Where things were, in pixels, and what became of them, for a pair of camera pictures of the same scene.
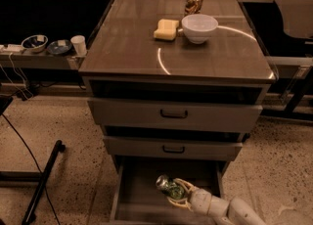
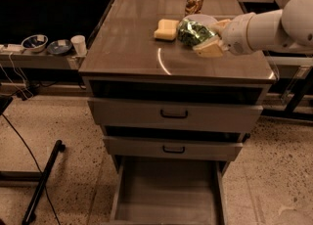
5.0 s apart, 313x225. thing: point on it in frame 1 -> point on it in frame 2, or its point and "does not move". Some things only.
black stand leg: [30, 214] does not move
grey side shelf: [41, 61] does not move
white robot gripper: [202, 200] -> [237, 33]
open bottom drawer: [137, 200] does not move
